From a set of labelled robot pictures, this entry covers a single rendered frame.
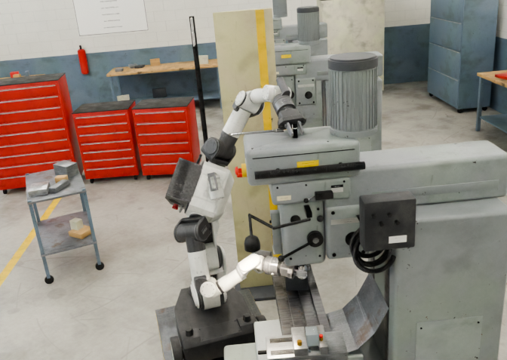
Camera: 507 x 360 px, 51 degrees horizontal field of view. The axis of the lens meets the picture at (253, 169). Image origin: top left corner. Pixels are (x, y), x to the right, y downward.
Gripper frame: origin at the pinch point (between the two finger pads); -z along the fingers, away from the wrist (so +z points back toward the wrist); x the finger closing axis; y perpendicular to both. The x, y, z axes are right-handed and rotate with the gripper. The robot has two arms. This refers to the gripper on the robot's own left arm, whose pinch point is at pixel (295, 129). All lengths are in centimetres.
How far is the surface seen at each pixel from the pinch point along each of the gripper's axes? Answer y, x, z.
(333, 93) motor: 16.5, -14.8, 1.0
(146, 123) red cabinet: -334, 26, 351
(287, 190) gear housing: -14.5, 8.5, -20.3
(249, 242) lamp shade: -38, 25, -27
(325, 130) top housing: -3.4, -14.4, -0.9
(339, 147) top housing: 3.5, -12.7, -17.0
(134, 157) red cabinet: -381, 47, 339
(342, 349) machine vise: -65, -5, -73
